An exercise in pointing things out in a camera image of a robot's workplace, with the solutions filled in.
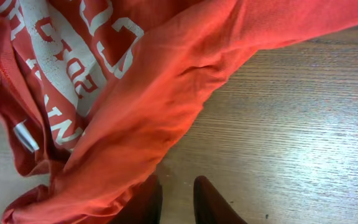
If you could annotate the orange soccer t-shirt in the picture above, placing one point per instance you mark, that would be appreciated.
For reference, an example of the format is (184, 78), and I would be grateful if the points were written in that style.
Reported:
(94, 93)

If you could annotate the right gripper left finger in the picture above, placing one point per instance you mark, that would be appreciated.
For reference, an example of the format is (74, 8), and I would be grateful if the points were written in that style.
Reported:
(145, 206)

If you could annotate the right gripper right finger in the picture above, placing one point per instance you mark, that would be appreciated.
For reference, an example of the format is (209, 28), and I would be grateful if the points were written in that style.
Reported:
(210, 207)

